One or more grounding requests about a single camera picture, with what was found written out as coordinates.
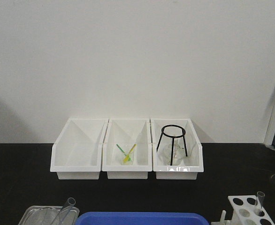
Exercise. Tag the clear glass test tube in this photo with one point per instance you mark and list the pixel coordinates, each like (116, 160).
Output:
(64, 211)

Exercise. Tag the white test tube rack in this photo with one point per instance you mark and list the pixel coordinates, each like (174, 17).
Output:
(245, 212)

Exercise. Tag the test tube standing in rack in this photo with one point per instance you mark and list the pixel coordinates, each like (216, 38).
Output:
(260, 196)

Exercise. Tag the black metal tripod stand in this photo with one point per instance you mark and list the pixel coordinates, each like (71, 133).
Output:
(172, 133)

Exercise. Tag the middle white storage bin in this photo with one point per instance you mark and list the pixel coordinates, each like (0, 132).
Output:
(126, 132)

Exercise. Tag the white storage bin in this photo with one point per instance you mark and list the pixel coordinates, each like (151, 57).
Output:
(77, 152)
(191, 165)
(126, 132)

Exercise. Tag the green yellow droppers in bin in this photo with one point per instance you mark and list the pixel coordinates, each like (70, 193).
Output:
(128, 157)

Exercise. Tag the right white storage bin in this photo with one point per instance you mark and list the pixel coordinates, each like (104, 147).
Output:
(191, 165)

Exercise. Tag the clear glass flask in bin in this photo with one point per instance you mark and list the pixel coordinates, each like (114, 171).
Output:
(170, 156)

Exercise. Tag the left white storage bin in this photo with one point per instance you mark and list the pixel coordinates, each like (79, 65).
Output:
(77, 152)

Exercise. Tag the blue plastic tray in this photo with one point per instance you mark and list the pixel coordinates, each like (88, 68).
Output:
(141, 218)

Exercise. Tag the clear glass beaker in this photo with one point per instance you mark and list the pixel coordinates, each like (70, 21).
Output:
(43, 216)

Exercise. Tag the grey metal tray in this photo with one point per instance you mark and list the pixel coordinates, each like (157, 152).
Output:
(69, 220)

